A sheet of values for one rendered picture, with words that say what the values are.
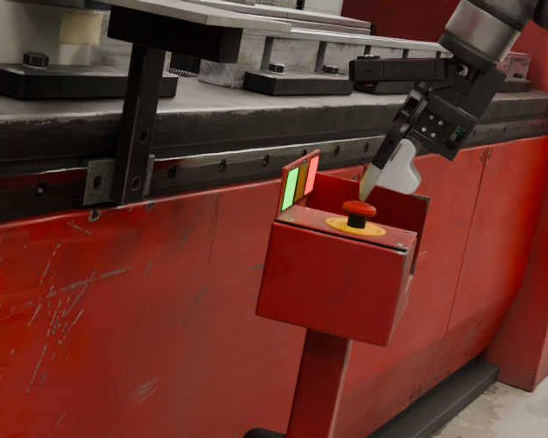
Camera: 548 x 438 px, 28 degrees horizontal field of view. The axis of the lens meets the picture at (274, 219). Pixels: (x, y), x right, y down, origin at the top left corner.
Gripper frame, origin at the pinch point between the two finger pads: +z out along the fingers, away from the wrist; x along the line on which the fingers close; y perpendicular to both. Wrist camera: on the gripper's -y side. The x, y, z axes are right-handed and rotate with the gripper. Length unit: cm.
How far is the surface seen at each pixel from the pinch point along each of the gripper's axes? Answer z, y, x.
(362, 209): 1.8, 1.5, -1.8
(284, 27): -12.0, -15.9, -8.1
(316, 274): 10.3, 1.1, -5.3
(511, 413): 67, 59, 172
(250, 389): 42, 0, 30
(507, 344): 57, 50, 197
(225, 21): -11.0, -18.9, -20.3
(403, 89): -3, -8, 86
